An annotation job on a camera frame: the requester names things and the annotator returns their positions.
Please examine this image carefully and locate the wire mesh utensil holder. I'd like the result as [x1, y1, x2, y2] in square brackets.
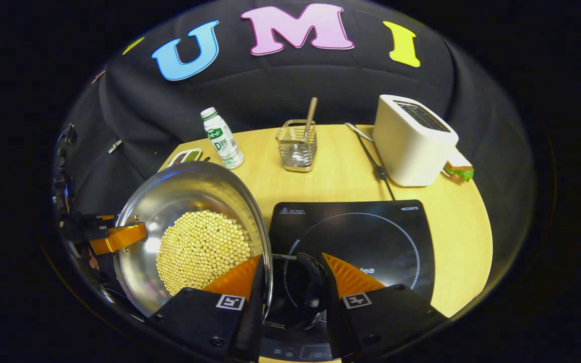
[275, 119, 318, 173]

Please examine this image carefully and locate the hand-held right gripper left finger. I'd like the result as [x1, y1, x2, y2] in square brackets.
[148, 254, 267, 362]

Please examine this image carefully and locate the white toaster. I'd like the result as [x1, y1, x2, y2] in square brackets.
[373, 94, 459, 187]

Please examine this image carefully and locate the white bottle with green label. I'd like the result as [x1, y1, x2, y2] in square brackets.
[200, 107, 245, 169]

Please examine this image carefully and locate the black induction cooktop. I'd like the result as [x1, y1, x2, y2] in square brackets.
[258, 200, 436, 362]

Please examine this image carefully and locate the pile of yellow beans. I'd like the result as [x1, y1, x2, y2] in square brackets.
[156, 210, 252, 296]

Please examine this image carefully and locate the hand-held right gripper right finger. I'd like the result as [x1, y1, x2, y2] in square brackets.
[321, 252, 447, 361]

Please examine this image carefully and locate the black toaster power cable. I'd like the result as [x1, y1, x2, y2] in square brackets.
[345, 123, 396, 201]

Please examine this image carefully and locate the wooden-handled spoon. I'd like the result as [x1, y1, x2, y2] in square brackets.
[298, 97, 318, 157]

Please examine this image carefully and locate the sandwich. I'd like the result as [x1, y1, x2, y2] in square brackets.
[444, 151, 475, 183]

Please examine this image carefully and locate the steel pot with black handle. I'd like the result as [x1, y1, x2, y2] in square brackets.
[113, 161, 327, 331]

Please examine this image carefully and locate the white divided sauce dish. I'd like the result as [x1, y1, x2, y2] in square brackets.
[167, 148, 203, 169]

